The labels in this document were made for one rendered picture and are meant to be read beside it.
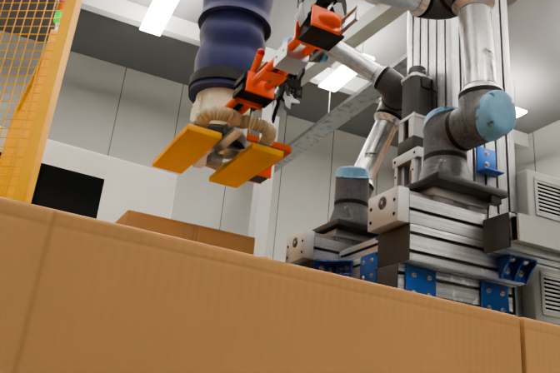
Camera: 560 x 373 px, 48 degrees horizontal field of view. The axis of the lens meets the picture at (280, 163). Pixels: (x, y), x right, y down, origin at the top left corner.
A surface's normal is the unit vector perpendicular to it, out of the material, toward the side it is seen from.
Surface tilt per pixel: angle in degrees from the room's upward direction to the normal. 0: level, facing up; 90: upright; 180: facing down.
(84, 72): 90
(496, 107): 98
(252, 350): 90
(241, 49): 74
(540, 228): 90
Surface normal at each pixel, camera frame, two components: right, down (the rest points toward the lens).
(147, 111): 0.42, -0.31
